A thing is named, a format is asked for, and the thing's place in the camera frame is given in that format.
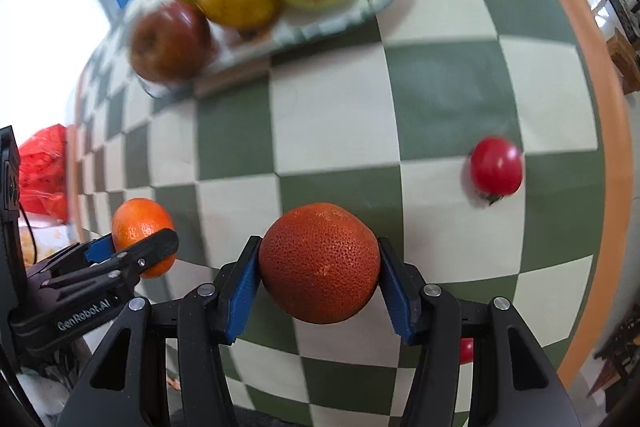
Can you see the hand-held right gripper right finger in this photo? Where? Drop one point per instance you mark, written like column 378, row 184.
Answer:
column 397, row 292

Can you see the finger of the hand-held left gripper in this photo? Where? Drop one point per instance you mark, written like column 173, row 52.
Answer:
column 100, row 249
column 150, row 249

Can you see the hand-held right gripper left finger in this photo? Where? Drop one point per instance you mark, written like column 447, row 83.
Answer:
column 240, row 292

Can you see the bright orange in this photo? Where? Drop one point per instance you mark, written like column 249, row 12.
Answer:
column 135, row 222

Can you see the dark red orange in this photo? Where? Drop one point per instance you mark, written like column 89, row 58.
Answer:
column 320, row 257

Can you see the red apple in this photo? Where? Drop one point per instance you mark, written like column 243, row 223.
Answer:
column 170, row 42

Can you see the floral oval plate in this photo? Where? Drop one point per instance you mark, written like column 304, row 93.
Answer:
column 350, row 14

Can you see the clear bag of chips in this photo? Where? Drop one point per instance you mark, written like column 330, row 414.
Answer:
column 50, row 243

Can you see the small red tomato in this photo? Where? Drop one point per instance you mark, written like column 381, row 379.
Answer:
column 495, row 164
column 466, row 351

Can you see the red plastic bag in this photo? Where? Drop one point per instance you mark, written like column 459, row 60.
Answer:
column 45, row 172

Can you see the green white checkered tablecloth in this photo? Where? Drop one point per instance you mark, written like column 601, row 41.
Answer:
column 450, row 72

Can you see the small wooden stool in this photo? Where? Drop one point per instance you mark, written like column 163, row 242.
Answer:
column 625, row 57

